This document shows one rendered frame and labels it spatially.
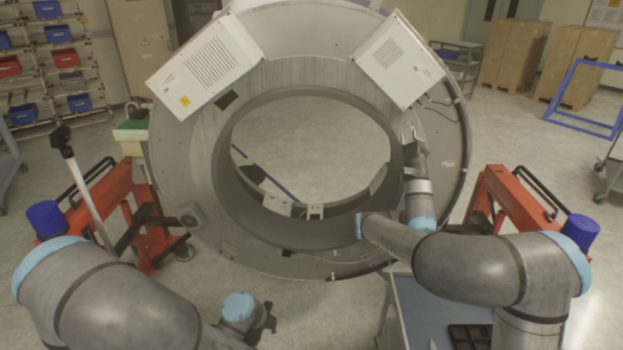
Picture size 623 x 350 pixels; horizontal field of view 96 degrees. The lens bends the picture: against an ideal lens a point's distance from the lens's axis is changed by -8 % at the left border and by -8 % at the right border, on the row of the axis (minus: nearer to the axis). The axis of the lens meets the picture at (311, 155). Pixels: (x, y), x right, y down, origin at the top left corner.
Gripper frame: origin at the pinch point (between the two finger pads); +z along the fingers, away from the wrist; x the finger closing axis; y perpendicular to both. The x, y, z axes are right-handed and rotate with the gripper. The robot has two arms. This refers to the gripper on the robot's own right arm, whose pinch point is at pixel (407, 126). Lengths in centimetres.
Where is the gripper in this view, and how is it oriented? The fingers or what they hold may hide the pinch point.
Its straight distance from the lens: 112.4
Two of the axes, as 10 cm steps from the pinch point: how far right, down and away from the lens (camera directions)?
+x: 5.7, -3.0, -7.7
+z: 0.4, -9.2, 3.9
